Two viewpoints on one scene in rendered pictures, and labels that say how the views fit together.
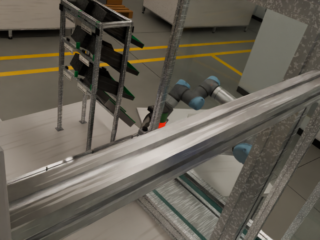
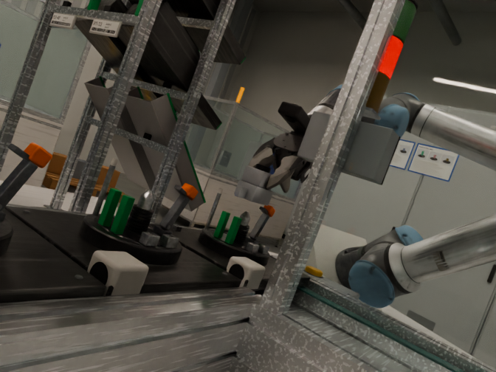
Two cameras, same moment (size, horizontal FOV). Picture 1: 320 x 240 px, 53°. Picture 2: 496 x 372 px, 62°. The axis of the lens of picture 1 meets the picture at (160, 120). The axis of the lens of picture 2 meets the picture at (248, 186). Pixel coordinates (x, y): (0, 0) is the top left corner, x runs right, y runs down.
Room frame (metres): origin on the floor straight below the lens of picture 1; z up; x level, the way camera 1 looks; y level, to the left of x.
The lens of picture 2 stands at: (0.63, 0.16, 1.12)
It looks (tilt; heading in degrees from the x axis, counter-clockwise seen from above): 2 degrees down; 354
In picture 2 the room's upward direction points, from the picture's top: 20 degrees clockwise
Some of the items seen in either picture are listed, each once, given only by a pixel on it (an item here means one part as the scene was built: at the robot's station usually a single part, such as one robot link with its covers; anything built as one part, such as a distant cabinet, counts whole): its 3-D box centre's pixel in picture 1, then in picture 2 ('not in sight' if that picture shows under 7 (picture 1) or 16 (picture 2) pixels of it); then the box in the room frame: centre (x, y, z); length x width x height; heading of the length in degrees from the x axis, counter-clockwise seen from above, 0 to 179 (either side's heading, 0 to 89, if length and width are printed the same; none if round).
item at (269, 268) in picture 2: not in sight; (230, 255); (1.41, 0.07, 0.96); 0.24 x 0.24 x 0.02; 50
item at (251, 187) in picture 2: (142, 134); (255, 181); (1.40, 0.07, 1.11); 0.08 x 0.04 x 0.07; 140
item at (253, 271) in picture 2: not in sight; (243, 273); (1.27, 0.05, 0.97); 0.05 x 0.05 x 0.04; 50
